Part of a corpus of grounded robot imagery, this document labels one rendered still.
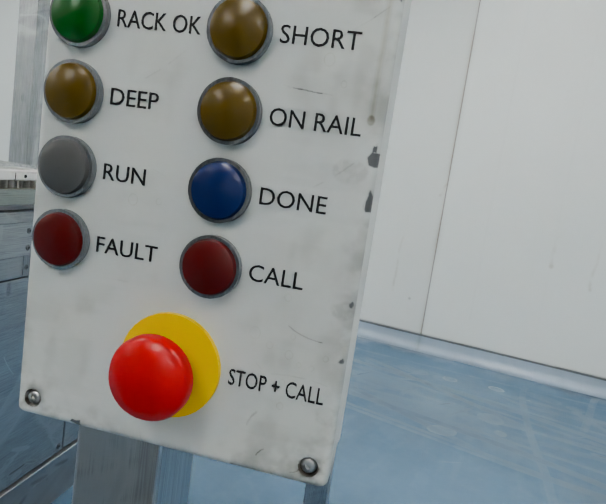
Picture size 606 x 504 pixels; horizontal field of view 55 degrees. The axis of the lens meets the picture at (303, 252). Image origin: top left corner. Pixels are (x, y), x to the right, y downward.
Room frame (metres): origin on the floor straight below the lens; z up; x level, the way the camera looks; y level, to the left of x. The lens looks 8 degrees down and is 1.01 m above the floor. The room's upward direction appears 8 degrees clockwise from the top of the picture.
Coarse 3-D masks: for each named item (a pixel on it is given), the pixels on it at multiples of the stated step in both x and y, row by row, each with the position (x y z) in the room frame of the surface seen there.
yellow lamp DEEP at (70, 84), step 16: (64, 64) 0.28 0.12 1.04; (80, 64) 0.28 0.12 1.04; (48, 80) 0.28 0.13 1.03; (64, 80) 0.28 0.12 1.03; (80, 80) 0.28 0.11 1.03; (48, 96) 0.28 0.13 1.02; (64, 96) 0.28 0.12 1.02; (80, 96) 0.28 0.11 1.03; (64, 112) 0.28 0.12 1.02; (80, 112) 0.28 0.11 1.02
